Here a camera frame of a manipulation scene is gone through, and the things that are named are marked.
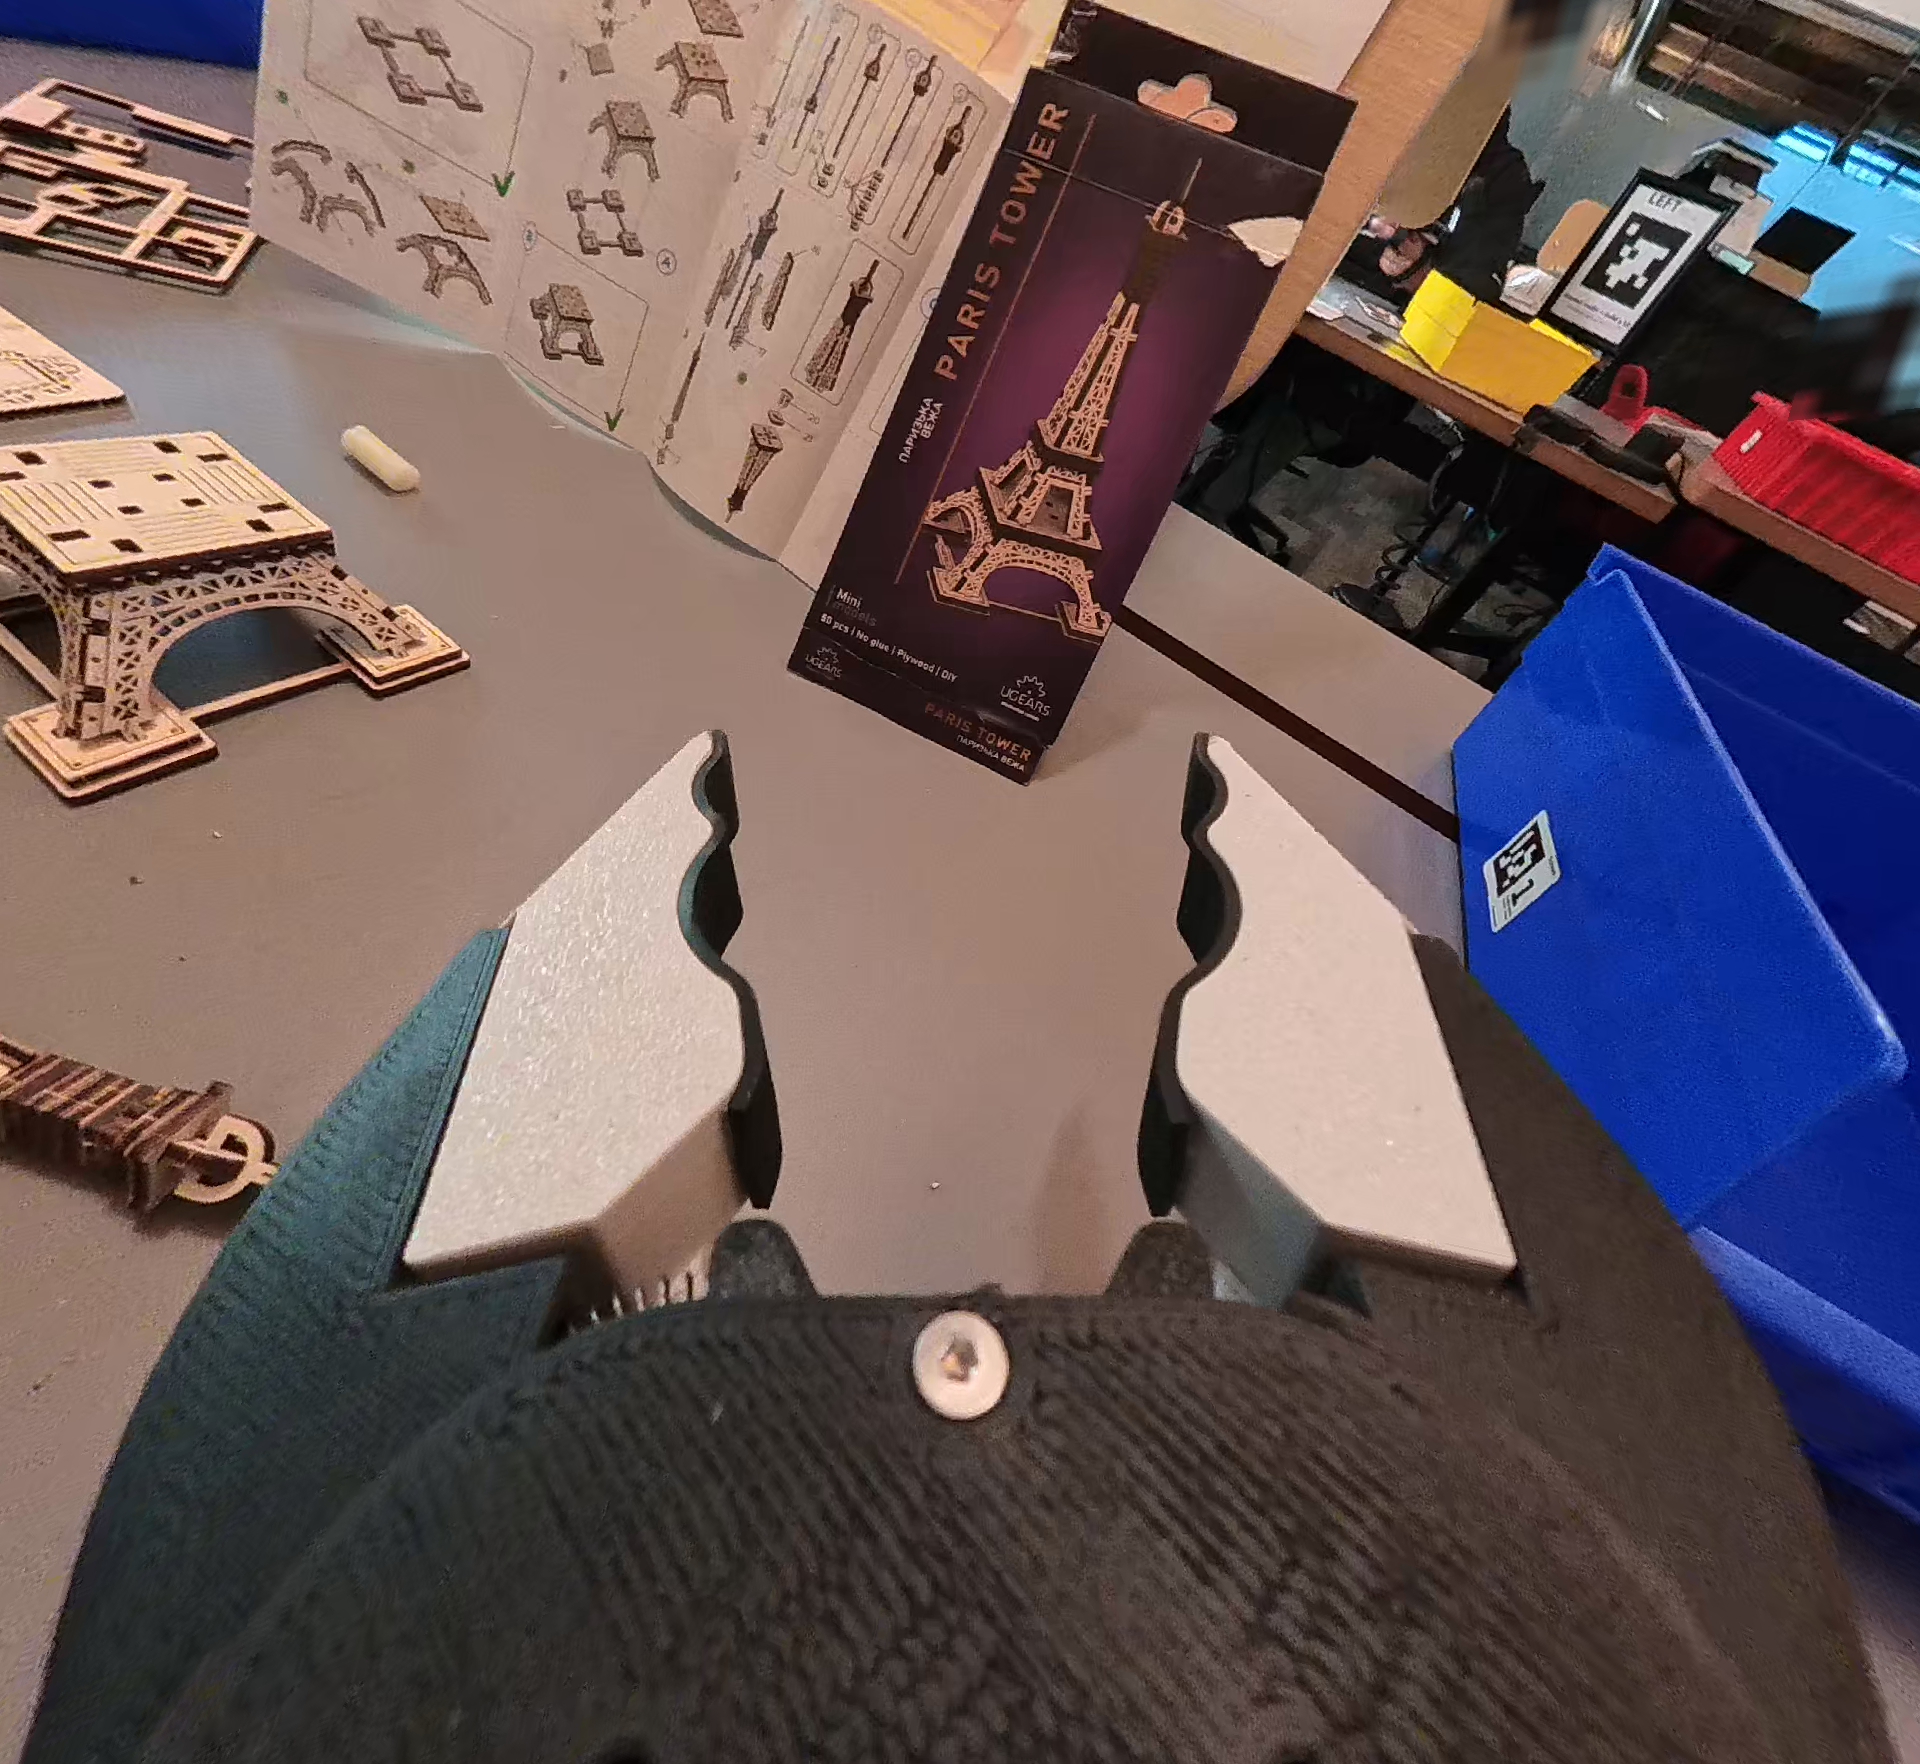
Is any folded assembly leaflet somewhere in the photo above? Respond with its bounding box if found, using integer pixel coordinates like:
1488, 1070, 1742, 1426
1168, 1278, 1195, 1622
246, 0, 1040, 568

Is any wooden lattice parts sheet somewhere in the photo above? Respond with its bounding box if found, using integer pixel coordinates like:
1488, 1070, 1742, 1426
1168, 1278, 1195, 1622
0, 76, 266, 296

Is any grey desk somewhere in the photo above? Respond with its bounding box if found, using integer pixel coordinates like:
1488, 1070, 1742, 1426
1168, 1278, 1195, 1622
0, 39, 1920, 1764

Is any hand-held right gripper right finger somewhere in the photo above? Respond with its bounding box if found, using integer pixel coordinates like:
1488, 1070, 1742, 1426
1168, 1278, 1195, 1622
1137, 732, 1520, 1312

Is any yellow plastic bin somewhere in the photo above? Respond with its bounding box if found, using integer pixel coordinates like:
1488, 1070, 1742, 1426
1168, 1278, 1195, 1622
1399, 267, 1601, 420

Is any black framed tag sign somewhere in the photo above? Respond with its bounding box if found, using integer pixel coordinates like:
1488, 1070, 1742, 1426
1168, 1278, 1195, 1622
1546, 165, 1742, 350

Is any purple tower model box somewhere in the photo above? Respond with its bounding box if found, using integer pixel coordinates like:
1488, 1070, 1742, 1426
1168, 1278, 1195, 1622
786, 0, 1362, 791

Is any wooden tower model base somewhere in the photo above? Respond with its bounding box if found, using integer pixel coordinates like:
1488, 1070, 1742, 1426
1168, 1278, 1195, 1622
0, 432, 473, 803

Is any wooden tower model spire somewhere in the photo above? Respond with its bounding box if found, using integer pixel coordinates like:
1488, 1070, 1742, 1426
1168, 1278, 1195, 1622
0, 1037, 279, 1214

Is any blue bin with tag label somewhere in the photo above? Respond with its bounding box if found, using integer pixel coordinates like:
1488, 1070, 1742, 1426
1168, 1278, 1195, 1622
1450, 541, 1920, 1522

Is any wooden sheet with square hole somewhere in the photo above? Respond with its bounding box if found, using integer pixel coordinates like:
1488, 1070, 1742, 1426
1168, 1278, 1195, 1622
0, 301, 129, 420

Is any red plastic bin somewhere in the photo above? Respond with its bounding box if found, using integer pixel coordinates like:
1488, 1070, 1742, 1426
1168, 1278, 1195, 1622
1710, 391, 1920, 585

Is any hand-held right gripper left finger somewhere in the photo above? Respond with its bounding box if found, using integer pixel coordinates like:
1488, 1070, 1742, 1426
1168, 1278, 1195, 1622
400, 730, 784, 1316

